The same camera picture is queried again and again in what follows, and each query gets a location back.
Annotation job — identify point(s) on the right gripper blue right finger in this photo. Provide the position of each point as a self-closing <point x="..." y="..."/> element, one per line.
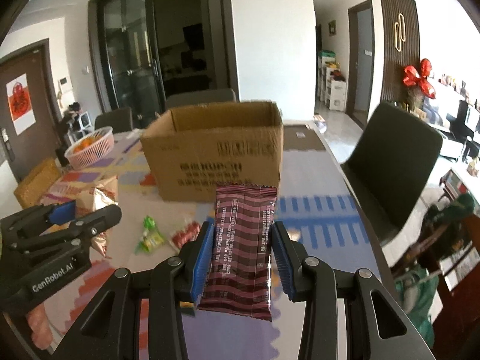
<point x="285" y="258"/>

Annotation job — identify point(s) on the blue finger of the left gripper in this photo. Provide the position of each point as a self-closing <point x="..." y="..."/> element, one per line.
<point x="62" y="213"/>
<point x="97" y="222"/>

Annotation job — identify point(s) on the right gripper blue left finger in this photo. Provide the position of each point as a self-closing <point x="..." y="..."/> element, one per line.
<point x="202" y="256"/>

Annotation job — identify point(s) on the maroon striped snack bar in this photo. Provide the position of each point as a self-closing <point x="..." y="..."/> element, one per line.
<point x="239" y="277"/>

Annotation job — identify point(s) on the green yellow candy packet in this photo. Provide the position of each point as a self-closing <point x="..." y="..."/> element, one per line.
<point x="149" y="242"/>

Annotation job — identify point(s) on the colourful patterned tablecloth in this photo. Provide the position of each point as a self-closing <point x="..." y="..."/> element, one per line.
<point x="313" y="202"/>

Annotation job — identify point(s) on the red wrapped candy pack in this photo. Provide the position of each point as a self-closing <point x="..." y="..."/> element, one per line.
<point x="187" y="234"/>

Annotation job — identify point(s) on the beige chip bag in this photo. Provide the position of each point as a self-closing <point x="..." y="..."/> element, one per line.
<point x="96" y="197"/>

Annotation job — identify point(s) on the pink basket of oranges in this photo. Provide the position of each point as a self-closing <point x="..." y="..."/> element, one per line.
<point x="91" y="148"/>

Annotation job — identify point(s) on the brown cardboard box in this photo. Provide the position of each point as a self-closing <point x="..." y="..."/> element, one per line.
<point x="190" y="150"/>

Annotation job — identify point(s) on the black chair far left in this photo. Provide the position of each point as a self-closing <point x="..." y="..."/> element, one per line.
<point x="121" y="120"/>

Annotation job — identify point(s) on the red paper door decoration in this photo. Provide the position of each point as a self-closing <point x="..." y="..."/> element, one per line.
<point x="20" y="104"/>

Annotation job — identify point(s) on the black chair right side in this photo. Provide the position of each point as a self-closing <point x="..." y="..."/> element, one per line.
<point x="389" y="167"/>

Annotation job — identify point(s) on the black chair behind box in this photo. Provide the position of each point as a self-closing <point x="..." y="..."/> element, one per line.
<point x="201" y="97"/>

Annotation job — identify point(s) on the white storage shelf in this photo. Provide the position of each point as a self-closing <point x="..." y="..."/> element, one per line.
<point x="331" y="84"/>

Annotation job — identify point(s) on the glass sliding door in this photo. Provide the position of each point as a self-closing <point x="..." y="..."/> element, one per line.
<point x="125" y="58"/>

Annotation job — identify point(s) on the red ribbon bow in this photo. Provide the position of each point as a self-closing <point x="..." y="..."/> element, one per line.
<point x="419" y="77"/>

